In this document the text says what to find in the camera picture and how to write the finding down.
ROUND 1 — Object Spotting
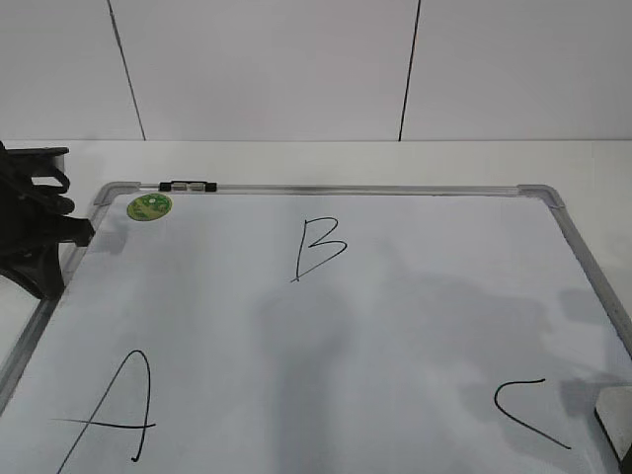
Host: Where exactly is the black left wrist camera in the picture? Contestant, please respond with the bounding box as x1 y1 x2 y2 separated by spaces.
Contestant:
1 147 70 195

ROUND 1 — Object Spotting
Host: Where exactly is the white board with aluminium frame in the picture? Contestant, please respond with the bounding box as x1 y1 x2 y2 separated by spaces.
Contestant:
1 183 631 473

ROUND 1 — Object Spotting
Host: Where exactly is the white whiteboard eraser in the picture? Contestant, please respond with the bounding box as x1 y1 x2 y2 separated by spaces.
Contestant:
595 385 631 473

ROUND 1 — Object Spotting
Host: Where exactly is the black metal hanging clip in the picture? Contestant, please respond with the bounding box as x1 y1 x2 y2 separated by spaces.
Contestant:
158 181 217 194

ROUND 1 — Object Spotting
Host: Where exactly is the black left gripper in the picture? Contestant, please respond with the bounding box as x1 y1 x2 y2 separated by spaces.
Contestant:
0 141 94 300

